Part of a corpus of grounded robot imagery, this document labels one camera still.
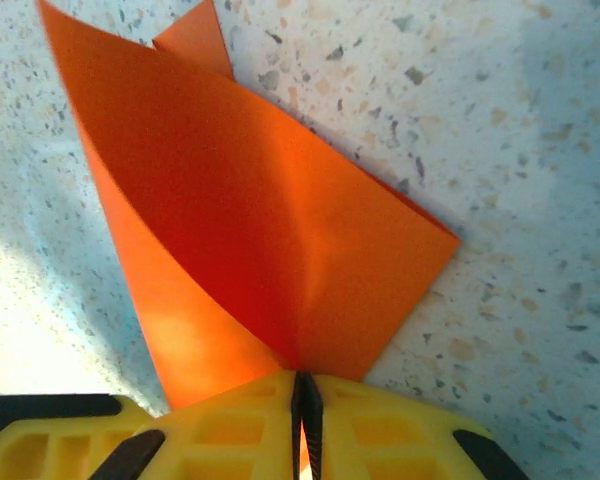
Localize orange paper sheet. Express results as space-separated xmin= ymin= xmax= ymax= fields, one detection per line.
xmin=35 ymin=0 xmax=462 ymax=411

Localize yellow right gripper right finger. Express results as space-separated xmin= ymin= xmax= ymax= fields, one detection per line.
xmin=299 ymin=370 xmax=531 ymax=480

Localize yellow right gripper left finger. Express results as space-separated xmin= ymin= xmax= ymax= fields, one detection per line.
xmin=89 ymin=369 xmax=304 ymax=480

